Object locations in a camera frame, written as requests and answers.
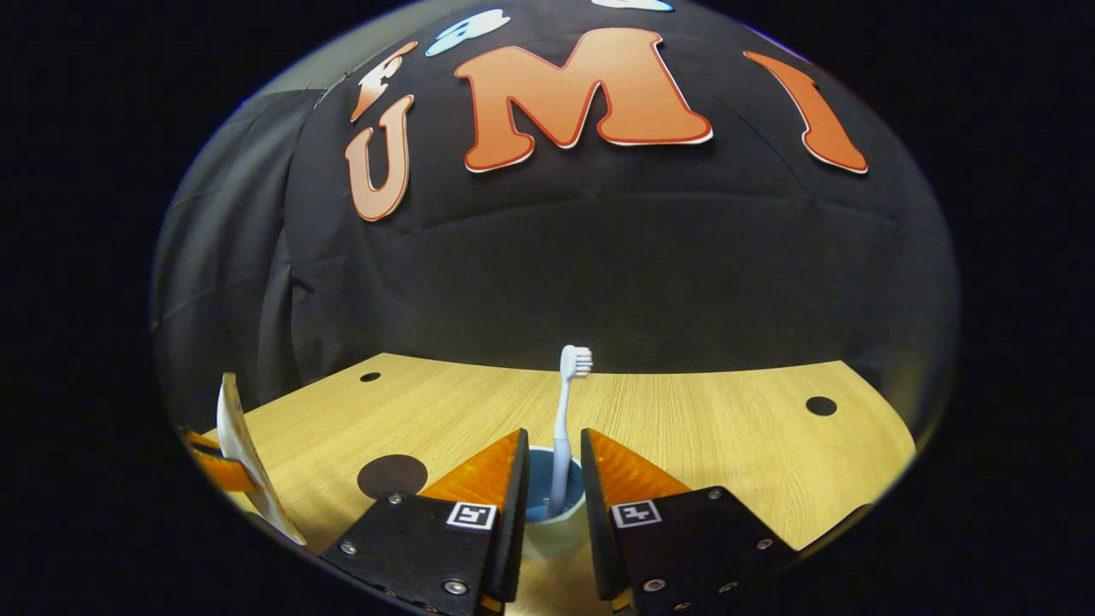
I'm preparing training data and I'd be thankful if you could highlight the wooden desktop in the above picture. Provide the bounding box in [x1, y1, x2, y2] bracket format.
[201, 352, 918, 616]

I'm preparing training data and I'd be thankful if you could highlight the white toothpaste tube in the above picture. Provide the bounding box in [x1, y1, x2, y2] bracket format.
[216, 372, 307, 547]

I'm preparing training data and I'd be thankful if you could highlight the black backdrop cloth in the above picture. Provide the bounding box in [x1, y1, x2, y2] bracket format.
[150, 0, 959, 429]

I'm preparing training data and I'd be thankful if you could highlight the dark brown round coaster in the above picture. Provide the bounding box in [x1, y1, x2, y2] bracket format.
[357, 454, 429, 501]

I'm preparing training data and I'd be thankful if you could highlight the white toothbrush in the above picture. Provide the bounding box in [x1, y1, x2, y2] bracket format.
[547, 345, 594, 518]

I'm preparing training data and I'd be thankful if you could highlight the blue cup with wooden handle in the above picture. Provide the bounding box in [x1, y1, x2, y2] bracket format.
[518, 445, 591, 561]

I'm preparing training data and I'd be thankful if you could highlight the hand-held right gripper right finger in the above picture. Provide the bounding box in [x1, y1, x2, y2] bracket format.
[580, 428, 801, 615]

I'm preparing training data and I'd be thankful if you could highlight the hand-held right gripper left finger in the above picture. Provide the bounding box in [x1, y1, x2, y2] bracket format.
[321, 428, 531, 616]

